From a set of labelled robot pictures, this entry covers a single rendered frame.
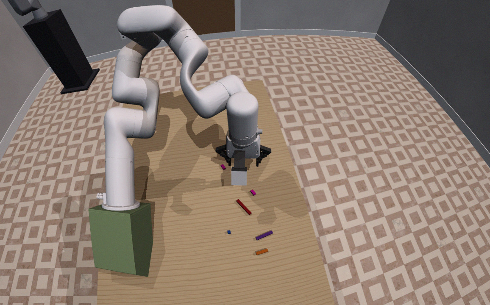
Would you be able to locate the red rod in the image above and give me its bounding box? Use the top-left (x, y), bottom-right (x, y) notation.
top-left (237, 199), bottom-right (251, 215)

